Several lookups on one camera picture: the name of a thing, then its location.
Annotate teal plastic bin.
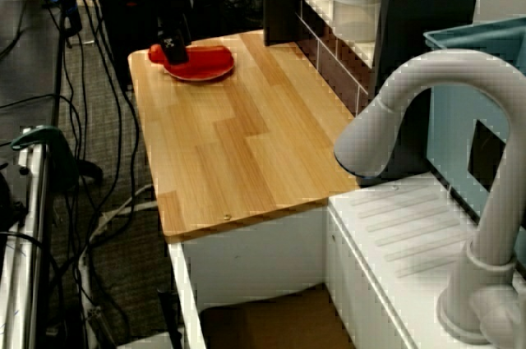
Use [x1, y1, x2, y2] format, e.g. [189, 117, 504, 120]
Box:
[422, 16, 526, 246]

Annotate black pole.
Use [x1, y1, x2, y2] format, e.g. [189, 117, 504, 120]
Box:
[49, 0, 72, 131]

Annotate dark grey upright panel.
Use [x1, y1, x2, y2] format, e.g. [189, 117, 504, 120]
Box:
[368, 0, 485, 180]

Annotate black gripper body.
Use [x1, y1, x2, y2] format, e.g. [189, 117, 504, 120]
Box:
[141, 0, 195, 41]

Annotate red toy sausage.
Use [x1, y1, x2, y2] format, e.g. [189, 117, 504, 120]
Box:
[148, 44, 233, 73]

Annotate large white lidded jar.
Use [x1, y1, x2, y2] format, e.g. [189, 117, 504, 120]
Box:
[329, 0, 386, 44]

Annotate grey toy faucet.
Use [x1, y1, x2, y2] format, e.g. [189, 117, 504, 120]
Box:
[333, 49, 526, 345]

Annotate black upright post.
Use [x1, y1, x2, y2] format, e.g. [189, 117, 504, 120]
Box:
[262, 0, 316, 48]

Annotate beige backsplash shelf ledge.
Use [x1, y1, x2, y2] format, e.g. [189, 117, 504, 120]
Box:
[265, 0, 377, 69]

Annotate metal frame rail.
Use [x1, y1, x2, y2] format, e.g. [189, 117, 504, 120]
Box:
[0, 141, 57, 349]

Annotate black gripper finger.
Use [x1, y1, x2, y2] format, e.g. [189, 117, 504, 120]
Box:
[161, 34, 191, 67]

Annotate white floor cable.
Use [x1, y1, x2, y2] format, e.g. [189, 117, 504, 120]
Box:
[80, 183, 159, 268]

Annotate green clamp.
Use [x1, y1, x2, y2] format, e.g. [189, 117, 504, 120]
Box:
[11, 126, 104, 192]

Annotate red round plate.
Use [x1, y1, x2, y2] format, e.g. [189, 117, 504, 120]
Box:
[163, 45, 236, 83]

